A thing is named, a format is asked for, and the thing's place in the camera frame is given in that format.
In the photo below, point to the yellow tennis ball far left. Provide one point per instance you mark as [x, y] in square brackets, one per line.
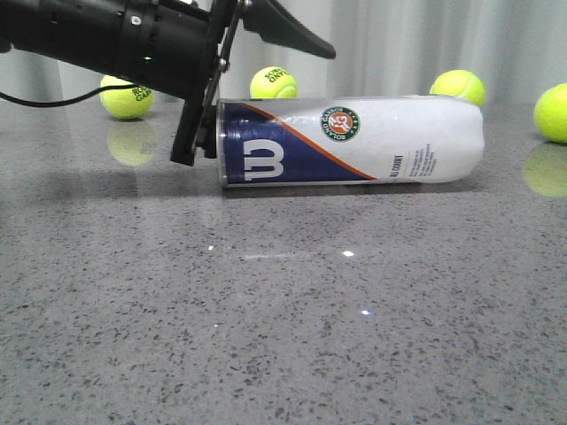
[127, 104]

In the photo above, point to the yellow tennis ball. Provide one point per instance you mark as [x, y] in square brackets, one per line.
[127, 104]
[273, 82]
[460, 83]
[549, 114]

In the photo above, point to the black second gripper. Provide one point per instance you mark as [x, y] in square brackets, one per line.
[168, 46]

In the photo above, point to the yellow tennis ball centre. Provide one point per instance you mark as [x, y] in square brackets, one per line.
[273, 82]

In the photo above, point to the yellow tennis ball far right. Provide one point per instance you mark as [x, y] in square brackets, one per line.
[549, 114]

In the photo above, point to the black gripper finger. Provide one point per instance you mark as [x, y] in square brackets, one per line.
[274, 24]

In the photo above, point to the pale grey curtain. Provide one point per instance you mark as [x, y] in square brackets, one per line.
[389, 48]

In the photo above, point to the white blue tennis ball can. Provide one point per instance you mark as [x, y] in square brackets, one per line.
[354, 140]

